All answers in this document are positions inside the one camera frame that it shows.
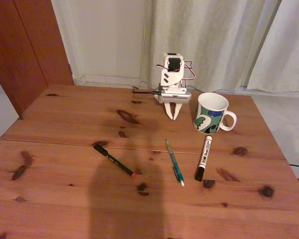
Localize teal transparent pen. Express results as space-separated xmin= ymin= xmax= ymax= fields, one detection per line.
xmin=164 ymin=138 xmax=185 ymax=187

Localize white Pentel marker black cap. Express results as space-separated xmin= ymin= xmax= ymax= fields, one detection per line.
xmin=194 ymin=135 xmax=213 ymax=182

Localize black pen red end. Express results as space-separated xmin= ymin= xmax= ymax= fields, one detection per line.
xmin=93 ymin=144 xmax=137 ymax=178

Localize white mug green blue pattern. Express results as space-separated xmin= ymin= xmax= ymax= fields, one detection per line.
xmin=193 ymin=92 xmax=237 ymax=134

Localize wide white curtain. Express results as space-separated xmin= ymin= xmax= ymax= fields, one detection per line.
xmin=141 ymin=0 xmax=282 ymax=93

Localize white door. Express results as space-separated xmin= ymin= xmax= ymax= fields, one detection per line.
xmin=51 ymin=0 xmax=147 ymax=85

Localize narrow white curtain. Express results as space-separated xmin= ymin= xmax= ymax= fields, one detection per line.
xmin=246 ymin=0 xmax=299 ymax=93

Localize brown wooden cabinet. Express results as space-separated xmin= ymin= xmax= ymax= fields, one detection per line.
xmin=0 ymin=0 xmax=74 ymax=119

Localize silver camera box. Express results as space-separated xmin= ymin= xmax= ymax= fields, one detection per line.
xmin=155 ymin=90 xmax=192 ymax=105

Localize red white servo wires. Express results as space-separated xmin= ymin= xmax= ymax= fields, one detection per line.
xmin=156 ymin=59 xmax=197 ymax=82

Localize black camera cable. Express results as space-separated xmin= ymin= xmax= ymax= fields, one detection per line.
xmin=132 ymin=86 xmax=162 ymax=96

